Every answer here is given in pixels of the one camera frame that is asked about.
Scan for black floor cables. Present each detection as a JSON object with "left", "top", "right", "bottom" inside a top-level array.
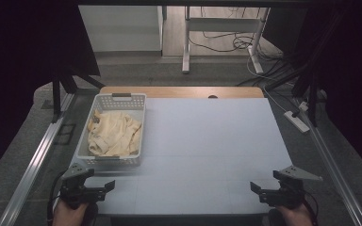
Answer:
[{"left": 188, "top": 7, "right": 286, "bottom": 62}]

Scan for white table cover sheet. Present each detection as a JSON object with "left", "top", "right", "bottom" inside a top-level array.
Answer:
[{"left": 50, "top": 97, "right": 303, "bottom": 217}]

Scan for black curtain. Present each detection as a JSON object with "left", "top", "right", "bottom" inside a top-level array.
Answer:
[
  {"left": 263, "top": 0, "right": 362, "bottom": 177},
  {"left": 0, "top": 0, "right": 101, "bottom": 184}
]

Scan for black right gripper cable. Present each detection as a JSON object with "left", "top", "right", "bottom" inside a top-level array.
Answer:
[{"left": 301, "top": 190, "right": 321, "bottom": 226}]

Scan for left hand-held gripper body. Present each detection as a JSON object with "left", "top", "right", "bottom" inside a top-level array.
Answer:
[{"left": 59, "top": 163, "right": 95, "bottom": 211}]

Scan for white power strip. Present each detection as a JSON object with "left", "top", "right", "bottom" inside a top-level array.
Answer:
[{"left": 283, "top": 110, "right": 311, "bottom": 134}]

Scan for person's left hand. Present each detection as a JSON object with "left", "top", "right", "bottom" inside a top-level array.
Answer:
[{"left": 52, "top": 200, "right": 91, "bottom": 226}]

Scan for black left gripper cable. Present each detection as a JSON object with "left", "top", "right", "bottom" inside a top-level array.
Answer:
[{"left": 46, "top": 170, "right": 68, "bottom": 226}]

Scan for white desk frame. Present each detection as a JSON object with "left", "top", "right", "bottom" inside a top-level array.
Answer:
[{"left": 182, "top": 6, "right": 272, "bottom": 75}]

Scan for wooden table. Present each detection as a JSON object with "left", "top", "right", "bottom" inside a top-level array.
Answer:
[{"left": 99, "top": 86, "right": 265, "bottom": 100}]

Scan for aluminium rail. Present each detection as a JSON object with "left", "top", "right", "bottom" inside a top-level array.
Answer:
[
  {"left": 291, "top": 97, "right": 362, "bottom": 226},
  {"left": 0, "top": 92, "right": 76, "bottom": 226}
]

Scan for white cabinet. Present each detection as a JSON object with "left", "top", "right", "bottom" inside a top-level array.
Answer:
[{"left": 78, "top": 5, "right": 168, "bottom": 57}]

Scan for black metal stand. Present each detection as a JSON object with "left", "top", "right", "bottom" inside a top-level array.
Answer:
[
  {"left": 265, "top": 6, "right": 350, "bottom": 128},
  {"left": 51, "top": 62, "right": 107, "bottom": 124}
]

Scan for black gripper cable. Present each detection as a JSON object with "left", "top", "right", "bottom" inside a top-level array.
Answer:
[
  {"left": 301, "top": 190, "right": 321, "bottom": 226},
  {"left": 46, "top": 170, "right": 68, "bottom": 226}
]

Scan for white floor cable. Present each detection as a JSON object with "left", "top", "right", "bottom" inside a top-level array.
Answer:
[{"left": 246, "top": 56, "right": 298, "bottom": 115}]

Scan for cream garment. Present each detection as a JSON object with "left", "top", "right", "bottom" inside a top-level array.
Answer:
[{"left": 87, "top": 108, "right": 143, "bottom": 157}]

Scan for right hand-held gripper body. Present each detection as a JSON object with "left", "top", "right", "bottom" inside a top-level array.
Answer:
[{"left": 272, "top": 165, "right": 324, "bottom": 211}]

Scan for person's right hand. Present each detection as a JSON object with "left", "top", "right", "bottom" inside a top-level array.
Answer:
[{"left": 274, "top": 202, "right": 314, "bottom": 226}]

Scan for black floor bracket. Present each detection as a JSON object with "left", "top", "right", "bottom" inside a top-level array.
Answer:
[{"left": 54, "top": 122, "right": 77, "bottom": 146}]

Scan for white perforated plastic basket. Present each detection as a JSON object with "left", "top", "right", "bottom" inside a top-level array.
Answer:
[{"left": 74, "top": 92, "right": 147, "bottom": 168}]

